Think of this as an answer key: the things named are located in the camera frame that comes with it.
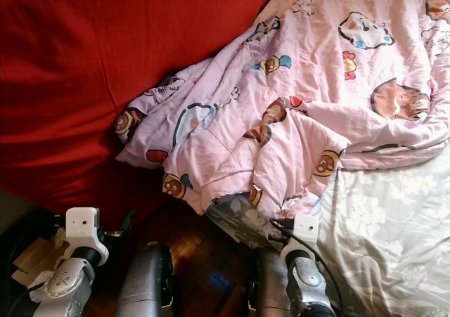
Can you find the black waste bin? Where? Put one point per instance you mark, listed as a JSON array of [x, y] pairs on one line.
[[10, 261]]

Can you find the silver right robot leg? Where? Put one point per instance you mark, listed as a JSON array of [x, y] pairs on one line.
[[271, 289]]

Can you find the silver left robot leg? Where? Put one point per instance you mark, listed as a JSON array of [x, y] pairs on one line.
[[144, 282]]

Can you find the pink cartoon print blanket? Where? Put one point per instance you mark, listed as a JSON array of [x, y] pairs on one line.
[[323, 85]]

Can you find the crumpled white tissue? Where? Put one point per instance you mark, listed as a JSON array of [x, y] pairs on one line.
[[61, 240], [39, 296]]

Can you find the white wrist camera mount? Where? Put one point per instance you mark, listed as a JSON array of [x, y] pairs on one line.
[[82, 224], [306, 229]]

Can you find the brown cardboard piece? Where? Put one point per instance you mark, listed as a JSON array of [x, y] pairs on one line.
[[31, 257]]

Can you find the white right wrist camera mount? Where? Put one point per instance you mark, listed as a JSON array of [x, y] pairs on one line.
[[306, 229]]

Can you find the pale floral bed sheet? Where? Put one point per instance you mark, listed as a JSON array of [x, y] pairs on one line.
[[387, 247]]

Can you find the large red covered mattress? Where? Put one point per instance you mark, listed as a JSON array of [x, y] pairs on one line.
[[98, 85]]

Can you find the silver robot leg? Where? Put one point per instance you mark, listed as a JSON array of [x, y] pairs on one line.
[[144, 282], [271, 289]]

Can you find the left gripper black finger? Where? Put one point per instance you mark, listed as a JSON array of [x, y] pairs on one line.
[[127, 220]]

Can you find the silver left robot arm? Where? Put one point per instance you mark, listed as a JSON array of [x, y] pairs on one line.
[[67, 289]]

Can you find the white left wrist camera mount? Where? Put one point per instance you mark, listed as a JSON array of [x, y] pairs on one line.
[[82, 224]]

